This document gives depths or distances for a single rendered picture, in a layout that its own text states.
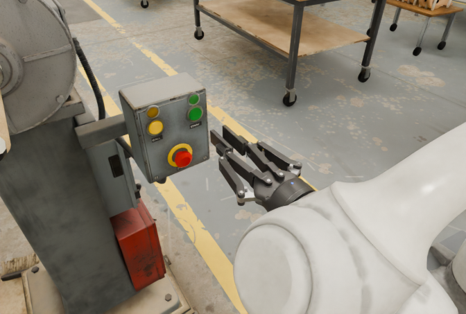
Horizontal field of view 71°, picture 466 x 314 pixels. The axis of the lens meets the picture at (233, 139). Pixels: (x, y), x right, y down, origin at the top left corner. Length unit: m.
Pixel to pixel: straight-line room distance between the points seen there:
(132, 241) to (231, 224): 0.84
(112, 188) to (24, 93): 0.48
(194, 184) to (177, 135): 1.36
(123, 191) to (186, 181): 1.09
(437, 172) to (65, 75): 0.53
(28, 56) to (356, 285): 0.51
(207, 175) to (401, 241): 1.88
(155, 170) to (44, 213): 0.34
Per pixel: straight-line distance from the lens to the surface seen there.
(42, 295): 1.47
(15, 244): 2.09
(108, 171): 0.96
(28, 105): 0.61
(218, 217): 1.87
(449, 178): 0.29
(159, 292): 1.33
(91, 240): 1.07
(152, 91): 0.69
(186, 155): 0.72
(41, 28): 0.58
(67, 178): 0.90
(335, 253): 0.24
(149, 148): 0.70
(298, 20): 2.53
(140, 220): 1.10
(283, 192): 0.48
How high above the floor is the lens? 1.45
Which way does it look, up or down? 37 degrees down
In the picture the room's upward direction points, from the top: straight up
